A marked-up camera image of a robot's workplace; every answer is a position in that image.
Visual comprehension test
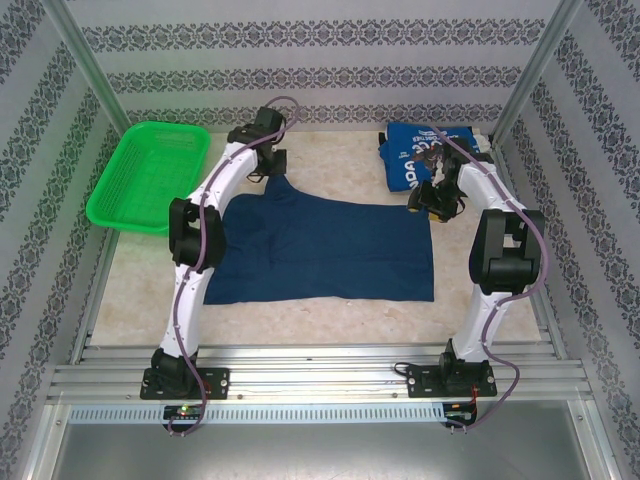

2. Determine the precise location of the grey metal tray panel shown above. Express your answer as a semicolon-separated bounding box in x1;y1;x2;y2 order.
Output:
49;399;601;480

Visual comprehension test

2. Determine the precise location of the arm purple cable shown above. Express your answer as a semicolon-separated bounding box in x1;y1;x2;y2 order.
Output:
167;95;301;439
439;137;551;435

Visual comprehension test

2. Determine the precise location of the royal blue printed t-shirt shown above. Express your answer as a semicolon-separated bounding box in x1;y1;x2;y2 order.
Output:
378;120;494;194

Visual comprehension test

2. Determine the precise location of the navy blue t-shirt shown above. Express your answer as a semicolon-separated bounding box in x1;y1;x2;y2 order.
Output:
203;175;435;305

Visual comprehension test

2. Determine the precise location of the slotted white cable duct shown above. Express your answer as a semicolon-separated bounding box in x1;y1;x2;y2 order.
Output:
67;403;446;424

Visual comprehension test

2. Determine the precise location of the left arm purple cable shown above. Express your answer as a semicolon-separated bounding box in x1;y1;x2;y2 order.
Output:
167;95;301;439

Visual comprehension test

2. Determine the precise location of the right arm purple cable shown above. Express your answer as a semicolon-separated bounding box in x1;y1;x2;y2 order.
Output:
439;137;551;435

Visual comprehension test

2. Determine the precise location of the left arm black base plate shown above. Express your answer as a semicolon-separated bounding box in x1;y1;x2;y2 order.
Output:
139;367;231;401

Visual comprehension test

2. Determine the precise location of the green plastic basket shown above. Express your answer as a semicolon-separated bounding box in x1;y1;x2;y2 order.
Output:
85;121;211;238

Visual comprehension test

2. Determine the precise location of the aluminium side frame rail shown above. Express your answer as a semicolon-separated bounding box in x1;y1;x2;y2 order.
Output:
29;139;126;480
492;142;619;480

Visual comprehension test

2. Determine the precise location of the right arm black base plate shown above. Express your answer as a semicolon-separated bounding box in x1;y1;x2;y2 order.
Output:
405;364;497;400

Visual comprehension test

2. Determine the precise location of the aluminium frame post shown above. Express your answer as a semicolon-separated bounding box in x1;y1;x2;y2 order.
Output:
42;0;132;146
492;0;584;144

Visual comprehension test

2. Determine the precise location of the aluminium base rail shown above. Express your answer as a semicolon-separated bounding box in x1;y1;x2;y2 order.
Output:
49;342;586;401

